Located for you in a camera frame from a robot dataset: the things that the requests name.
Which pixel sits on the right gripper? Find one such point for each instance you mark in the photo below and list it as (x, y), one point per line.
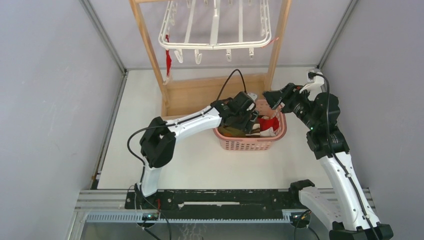
(288, 94)

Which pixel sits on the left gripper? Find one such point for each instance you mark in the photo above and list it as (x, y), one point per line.
(246, 125)

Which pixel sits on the olive orange striped sock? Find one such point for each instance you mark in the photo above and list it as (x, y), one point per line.
(231, 132)

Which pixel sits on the red santa sock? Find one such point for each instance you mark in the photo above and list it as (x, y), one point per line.
(268, 123)

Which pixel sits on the red sock with face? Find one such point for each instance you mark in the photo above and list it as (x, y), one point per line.
(168, 77)

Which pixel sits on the white plastic clip hanger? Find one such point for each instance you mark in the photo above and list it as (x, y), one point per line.
(215, 25)

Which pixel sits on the brown white striped sock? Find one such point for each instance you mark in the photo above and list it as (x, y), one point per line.
(255, 131)

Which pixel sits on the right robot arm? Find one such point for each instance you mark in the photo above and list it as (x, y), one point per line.
(354, 219)

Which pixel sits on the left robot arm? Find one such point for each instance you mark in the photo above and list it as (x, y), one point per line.
(159, 139)

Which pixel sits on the wooden hanger stand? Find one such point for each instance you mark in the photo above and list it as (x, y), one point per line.
(186, 96)

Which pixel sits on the pink laundry basket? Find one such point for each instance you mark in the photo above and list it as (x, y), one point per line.
(261, 142)

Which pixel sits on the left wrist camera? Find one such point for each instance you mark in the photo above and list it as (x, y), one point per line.
(253, 96)

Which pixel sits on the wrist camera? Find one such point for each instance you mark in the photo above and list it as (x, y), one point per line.
(253, 96)
(314, 81)

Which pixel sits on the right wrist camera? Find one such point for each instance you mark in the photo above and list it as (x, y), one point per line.
(314, 81)

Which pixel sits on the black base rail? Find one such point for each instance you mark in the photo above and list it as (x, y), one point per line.
(218, 204)

